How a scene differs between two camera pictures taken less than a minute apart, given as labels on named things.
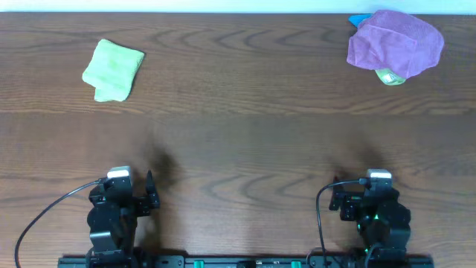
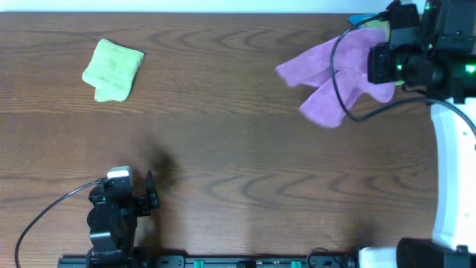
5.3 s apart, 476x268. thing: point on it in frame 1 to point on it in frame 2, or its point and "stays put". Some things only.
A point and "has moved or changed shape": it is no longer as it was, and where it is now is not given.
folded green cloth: (111, 71) stays put
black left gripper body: (139, 203) stays put
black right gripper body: (350, 210) to (397, 67)
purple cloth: (396, 41) has moved or changed shape
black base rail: (226, 261) stays put
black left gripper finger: (150, 187) stays put
